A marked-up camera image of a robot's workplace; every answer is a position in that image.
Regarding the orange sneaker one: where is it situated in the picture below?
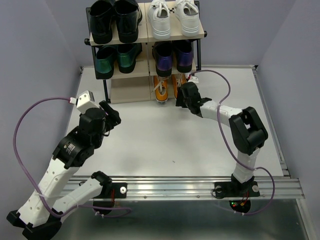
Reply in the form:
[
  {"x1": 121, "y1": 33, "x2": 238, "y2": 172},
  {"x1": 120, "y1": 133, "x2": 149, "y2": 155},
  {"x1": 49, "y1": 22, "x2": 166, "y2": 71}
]
[
  {"x1": 153, "y1": 75, "x2": 168, "y2": 104},
  {"x1": 171, "y1": 73, "x2": 187, "y2": 99}
]

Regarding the purple loafer one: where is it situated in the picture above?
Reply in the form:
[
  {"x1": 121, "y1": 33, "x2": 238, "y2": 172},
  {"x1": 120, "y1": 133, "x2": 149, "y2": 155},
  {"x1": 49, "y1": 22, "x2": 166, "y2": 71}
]
[
  {"x1": 152, "y1": 41, "x2": 173, "y2": 78},
  {"x1": 172, "y1": 40, "x2": 194, "y2": 74}
]

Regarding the white sneaker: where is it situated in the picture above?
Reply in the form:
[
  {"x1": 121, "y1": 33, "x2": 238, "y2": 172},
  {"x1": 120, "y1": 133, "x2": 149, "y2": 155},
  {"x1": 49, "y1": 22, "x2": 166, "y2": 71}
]
[
  {"x1": 147, "y1": 0, "x2": 171, "y2": 41},
  {"x1": 174, "y1": 0, "x2": 200, "y2": 37}
]

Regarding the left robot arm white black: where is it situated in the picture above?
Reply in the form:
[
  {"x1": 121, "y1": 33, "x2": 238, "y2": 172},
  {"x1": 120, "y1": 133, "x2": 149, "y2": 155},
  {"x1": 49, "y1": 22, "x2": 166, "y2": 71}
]
[{"x1": 6, "y1": 100, "x2": 121, "y2": 240}]

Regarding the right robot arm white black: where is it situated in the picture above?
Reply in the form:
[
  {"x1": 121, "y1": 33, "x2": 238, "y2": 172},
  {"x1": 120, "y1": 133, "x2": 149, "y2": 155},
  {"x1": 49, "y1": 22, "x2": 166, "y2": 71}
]
[{"x1": 175, "y1": 82, "x2": 269, "y2": 199}]

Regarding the beige black-framed shoe shelf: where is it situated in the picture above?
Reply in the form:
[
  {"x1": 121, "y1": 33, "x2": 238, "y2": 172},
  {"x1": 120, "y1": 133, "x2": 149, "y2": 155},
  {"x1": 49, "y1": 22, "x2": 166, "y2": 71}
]
[{"x1": 94, "y1": 0, "x2": 207, "y2": 104}]

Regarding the green loafer left one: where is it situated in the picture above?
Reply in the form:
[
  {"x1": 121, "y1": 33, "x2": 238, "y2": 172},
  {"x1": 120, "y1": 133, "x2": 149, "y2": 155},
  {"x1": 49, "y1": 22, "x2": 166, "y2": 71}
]
[{"x1": 95, "y1": 45, "x2": 117, "y2": 80}]

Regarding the green loafer one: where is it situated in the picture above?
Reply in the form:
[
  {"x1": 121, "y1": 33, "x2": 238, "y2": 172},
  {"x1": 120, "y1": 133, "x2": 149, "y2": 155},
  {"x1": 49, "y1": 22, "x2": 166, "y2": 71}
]
[
  {"x1": 117, "y1": 43, "x2": 142, "y2": 74},
  {"x1": 95, "y1": 45, "x2": 117, "y2": 80}
]

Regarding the green loafer right one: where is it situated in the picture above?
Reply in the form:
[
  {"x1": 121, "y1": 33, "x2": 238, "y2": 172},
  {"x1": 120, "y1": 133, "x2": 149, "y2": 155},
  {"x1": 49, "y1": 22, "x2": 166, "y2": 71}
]
[{"x1": 117, "y1": 43, "x2": 142, "y2": 74}]

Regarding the black loafer right one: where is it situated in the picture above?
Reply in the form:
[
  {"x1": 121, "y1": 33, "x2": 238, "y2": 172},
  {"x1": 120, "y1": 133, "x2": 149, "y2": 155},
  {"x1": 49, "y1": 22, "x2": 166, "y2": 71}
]
[{"x1": 114, "y1": 0, "x2": 143, "y2": 44}]

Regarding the black loafer one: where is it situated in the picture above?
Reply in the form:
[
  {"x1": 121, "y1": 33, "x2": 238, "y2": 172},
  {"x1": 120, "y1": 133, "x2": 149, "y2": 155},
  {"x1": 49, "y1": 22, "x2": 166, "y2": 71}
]
[
  {"x1": 114, "y1": 0, "x2": 143, "y2": 44},
  {"x1": 89, "y1": 0, "x2": 115, "y2": 45}
]

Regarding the black loafer left one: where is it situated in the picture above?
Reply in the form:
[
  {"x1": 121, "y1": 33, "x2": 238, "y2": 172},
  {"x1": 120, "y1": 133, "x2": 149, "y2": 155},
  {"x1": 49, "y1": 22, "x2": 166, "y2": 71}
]
[{"x1": 89, "y1": 0, "x2": 115, "y2": 45}]

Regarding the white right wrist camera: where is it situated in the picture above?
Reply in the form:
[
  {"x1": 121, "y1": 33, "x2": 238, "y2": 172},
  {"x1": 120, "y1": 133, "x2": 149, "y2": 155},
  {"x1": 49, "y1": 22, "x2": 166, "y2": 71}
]
[{"x1": 186, "y1": 75, "x2": 199, "y2": 84}]

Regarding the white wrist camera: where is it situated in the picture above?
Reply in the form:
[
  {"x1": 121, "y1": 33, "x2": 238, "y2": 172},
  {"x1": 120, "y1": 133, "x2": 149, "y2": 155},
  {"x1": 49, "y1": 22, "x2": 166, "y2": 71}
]
[
  {"x1": 76, "y1": 90, "x2": 99, "y2": 114},
  {"x1": 186, "y1": 75, "x2": 199, "y2": 84}
]

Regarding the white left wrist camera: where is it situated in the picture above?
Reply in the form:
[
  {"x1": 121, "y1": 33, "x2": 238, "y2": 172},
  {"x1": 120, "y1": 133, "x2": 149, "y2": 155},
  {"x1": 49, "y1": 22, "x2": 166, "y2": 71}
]
[{"x1": 76, "y1": 90, "x2": 99, "y2": 114}]

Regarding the aluminium mounting rail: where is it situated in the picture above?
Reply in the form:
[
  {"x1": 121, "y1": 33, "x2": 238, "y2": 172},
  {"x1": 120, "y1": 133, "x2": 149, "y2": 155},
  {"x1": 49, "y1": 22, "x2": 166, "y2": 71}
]
[{"x1": 111, "y1": 176, "x2": 305, "y2": 202}]

